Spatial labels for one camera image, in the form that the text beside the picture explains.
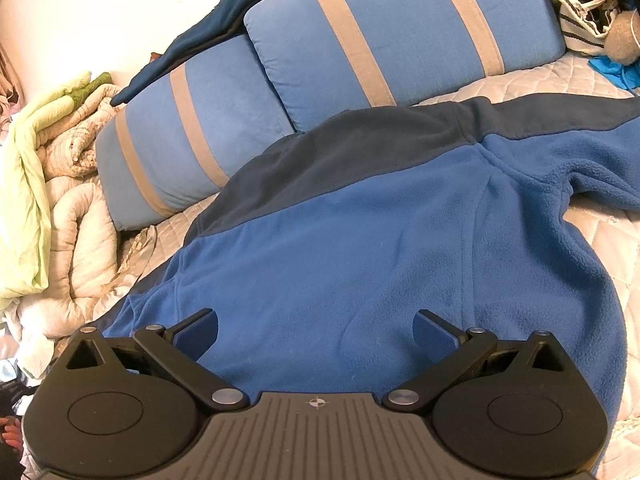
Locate right blue striped pillow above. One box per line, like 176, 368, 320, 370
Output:
244, 0, 565, 131

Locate left blue striped pillow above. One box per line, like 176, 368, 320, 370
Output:
96, 35, 293, 231

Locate light green blanket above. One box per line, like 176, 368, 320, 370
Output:
1, 72, 112, 309

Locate beige quilted comforter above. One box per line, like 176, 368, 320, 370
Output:
8, 83, 151, 340

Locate folded navy garment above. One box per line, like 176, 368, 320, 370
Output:
111, 0, 262, 106

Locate white striped tote bag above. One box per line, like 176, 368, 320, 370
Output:
555, 0, 639, 66

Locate grey quilted bedspread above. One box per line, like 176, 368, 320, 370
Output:
0, 49, 640, 480

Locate blue fleece jacket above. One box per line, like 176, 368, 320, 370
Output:
99, 94, 639, 418

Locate blue striped pillow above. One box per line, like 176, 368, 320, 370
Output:
96, 35, 293, 231
244, 0, 565, 131

